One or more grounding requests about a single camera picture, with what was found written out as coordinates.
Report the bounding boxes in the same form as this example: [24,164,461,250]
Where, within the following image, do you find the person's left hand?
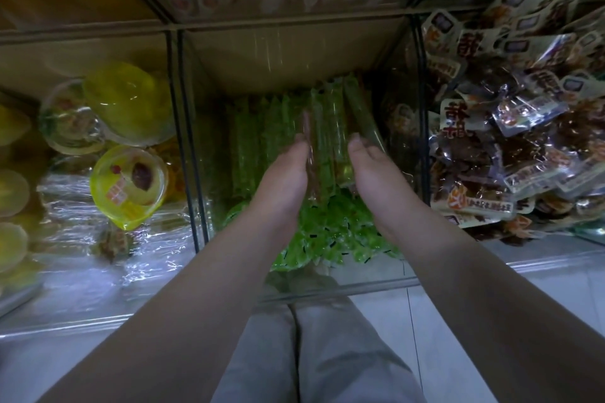
[248,138,312,230]

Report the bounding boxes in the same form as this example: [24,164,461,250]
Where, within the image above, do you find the person's right hand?
[347,132,418,230]

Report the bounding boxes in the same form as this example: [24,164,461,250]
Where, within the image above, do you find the pile of green jelly sticks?
[227,75,385,207]

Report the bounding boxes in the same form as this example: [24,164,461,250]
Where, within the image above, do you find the pile of brown snack packets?
[388,0,605,244]

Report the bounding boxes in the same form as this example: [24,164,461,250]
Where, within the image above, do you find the person's left forearm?
[38,204,306,403]

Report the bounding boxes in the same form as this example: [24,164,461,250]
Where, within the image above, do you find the person's right forearm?
[373,200,605,403]

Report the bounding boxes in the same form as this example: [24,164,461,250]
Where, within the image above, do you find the light grey shorts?
[212,296,429,403]

